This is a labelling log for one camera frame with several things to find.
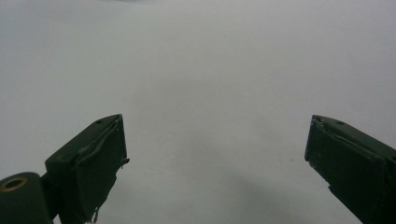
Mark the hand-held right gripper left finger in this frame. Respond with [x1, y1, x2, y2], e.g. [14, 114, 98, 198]
[40, 113, 131, 224]

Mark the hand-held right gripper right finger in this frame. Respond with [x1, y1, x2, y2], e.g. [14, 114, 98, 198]
[304, 114, 396, 224]

